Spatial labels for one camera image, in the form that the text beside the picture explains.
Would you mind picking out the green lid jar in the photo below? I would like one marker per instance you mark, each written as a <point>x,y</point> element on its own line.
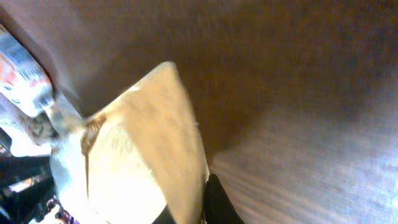
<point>26,100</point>

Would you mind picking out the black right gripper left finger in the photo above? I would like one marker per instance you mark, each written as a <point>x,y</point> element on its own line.
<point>165,217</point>

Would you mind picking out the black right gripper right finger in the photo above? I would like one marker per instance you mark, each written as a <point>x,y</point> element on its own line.
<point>218,207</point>

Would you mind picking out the beige brown snack bag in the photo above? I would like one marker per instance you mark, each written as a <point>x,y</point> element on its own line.
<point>136,157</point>

